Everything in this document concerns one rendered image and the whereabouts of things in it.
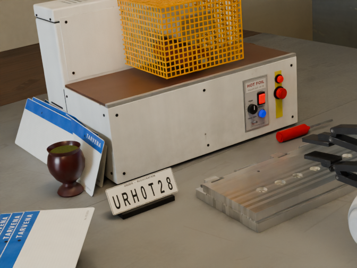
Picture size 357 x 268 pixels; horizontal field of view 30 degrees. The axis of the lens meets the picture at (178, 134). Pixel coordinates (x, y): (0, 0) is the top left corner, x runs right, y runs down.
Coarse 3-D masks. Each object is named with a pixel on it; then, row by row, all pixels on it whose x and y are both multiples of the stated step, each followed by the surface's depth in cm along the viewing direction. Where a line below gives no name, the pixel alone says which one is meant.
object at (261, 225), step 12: (276, 156) 151; (204, 180) 142; (216, 180) 142; (204, 192) 140; (324, 192) 135; (336, 192) 136; (348, 192) 139; (216, 204) 137; (300, 204) 131; (312, 204) 133; (240, 216) 130; (276, 216) 128; (288, 216) 130; (252, 228) 128; (264, 228) 127
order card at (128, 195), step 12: (168, 168) 143; (132, 180) 139; (144, 180) 140; (156, 180) 141; (168, 180) 143; (108, 192) 136; (120, 192) 137; (132, 192) 138; (144, 192) 140; (156, 192) 141; (168, 192) 142; (120, 204) 137; (132, 204) 138
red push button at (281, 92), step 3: (276, 87) 170; (279, 87) 170; (282, 87) 170; (276, 90) 170; (279, 90) 169; (282, 90) 169; (285, 90) 169; (276, 93) 169; (279, 93) 169; (282, 93) 169; (285, 93) 169; (276, 96) 170; (279, 96) 169; (282, 96) 169; (285, 96) 170
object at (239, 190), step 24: (312, 144) 154; (240, 168) 146; (264, 168) 144; (288, 168) 143; (312, 168) 143; (216, 192) 136; (240, 192) 134; (264, 192) 133; (288, 192) 132; (312, 192) 133; (264, 216) 127
